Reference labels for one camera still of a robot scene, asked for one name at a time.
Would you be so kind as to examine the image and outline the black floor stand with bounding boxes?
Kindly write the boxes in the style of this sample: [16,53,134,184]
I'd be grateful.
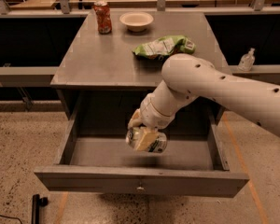
[31,194,49,224]

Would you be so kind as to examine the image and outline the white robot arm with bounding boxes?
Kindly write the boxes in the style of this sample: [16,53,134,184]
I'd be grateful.
[126,53,280,152]

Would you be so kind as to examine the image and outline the grey cabinet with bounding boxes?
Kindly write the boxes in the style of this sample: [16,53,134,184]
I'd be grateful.
[49,10,239,133]

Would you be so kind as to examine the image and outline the clear sanitizer pump bottle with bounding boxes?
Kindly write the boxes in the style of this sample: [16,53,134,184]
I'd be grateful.
[238,48,255,72]

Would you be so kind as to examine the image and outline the black floor cable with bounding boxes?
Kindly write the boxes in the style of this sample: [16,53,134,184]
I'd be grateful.
[0,206,24,224]

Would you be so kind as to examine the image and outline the crushed green 7up can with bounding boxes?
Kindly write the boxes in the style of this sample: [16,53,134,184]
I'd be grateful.
[126,127,167,153]

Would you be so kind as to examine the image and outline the open grey top drawer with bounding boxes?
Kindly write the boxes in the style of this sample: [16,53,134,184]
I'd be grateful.
[34,91,250,199]

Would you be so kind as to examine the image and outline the silver drawer knob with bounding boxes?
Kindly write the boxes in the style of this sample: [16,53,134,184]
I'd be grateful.
[136,184,145,192]

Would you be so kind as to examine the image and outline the white paper bowl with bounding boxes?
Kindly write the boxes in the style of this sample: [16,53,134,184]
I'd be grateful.
[119,12,154,33]

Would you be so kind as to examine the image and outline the green chip bag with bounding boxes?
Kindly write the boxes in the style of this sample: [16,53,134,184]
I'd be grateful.
[133,35,196,61]

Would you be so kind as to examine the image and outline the orange soda can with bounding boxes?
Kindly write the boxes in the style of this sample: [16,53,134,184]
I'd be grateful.
[93,1,112,35]

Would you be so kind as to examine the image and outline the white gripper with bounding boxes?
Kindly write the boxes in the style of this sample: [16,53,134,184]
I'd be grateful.
[128,93,175,151]

